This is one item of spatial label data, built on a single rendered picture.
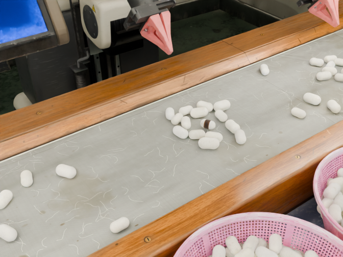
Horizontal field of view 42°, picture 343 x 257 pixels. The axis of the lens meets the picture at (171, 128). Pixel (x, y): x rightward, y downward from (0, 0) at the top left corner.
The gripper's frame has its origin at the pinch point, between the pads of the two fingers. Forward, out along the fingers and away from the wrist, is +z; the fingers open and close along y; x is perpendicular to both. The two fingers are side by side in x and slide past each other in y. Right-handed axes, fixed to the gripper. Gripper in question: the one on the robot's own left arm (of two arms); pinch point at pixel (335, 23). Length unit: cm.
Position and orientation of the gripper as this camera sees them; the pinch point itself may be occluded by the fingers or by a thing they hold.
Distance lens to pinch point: 120.0
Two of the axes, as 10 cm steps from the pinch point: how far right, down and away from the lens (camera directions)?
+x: -3.5, 3.1, 8.8
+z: 4.5, 8.8, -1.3
